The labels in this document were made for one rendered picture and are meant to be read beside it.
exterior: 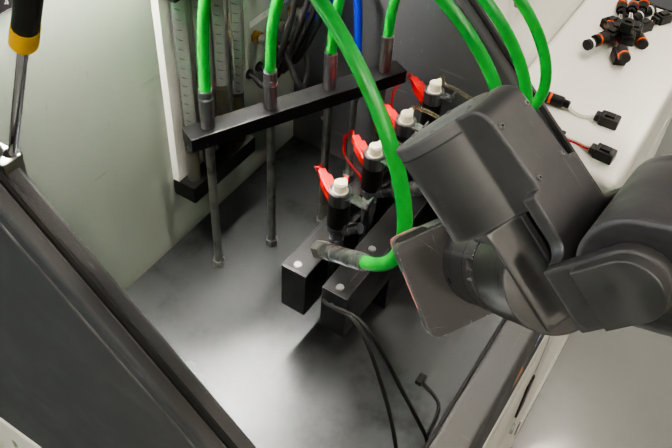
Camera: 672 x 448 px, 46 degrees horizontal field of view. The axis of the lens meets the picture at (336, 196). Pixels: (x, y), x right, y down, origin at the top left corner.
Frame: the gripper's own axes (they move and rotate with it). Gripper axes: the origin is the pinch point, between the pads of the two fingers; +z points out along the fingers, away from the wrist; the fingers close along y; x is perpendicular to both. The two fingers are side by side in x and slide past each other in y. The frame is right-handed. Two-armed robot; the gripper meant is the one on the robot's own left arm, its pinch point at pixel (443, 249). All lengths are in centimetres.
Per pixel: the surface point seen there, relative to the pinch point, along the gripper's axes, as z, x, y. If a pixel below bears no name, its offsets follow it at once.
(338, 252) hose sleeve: 23.3, 0.3, 4.6
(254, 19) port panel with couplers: 58, -31, -1
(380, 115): 6.6, -11.0, -1.0
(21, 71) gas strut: -0.2, -23.3, 22.6
